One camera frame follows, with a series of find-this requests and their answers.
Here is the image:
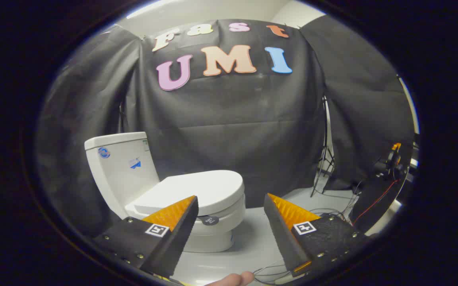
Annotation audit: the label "black tripod stand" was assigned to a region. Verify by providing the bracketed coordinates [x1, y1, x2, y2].
[311, 95, 336, 198]

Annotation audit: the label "white toilet lid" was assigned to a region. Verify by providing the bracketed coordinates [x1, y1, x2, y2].
[133, 170, 245, 217]

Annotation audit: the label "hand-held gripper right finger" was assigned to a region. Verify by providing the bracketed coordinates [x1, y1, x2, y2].
[264, 193, 373, 278]

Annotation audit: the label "black floor cables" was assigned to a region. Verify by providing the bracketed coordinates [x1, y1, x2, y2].
[308, 189, 360, 224]

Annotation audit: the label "orange and black device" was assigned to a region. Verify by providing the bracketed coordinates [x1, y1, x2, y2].
[374, 142, 406, 179]

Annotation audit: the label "black backdrop cloth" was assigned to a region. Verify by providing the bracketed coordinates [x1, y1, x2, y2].
[34, 16, 414, 239]

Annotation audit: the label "black equipment box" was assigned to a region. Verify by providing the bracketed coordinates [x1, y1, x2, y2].
[350, 173, 404, 233]

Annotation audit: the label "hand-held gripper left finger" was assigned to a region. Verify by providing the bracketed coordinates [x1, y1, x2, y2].
[93, 195, 200, 278]

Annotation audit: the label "white toilet tank cover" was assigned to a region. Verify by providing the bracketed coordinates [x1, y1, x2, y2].
[84, 132, 148, 151]

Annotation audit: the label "white toilet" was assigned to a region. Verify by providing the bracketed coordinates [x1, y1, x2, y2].
[84, 132, 246, 253]

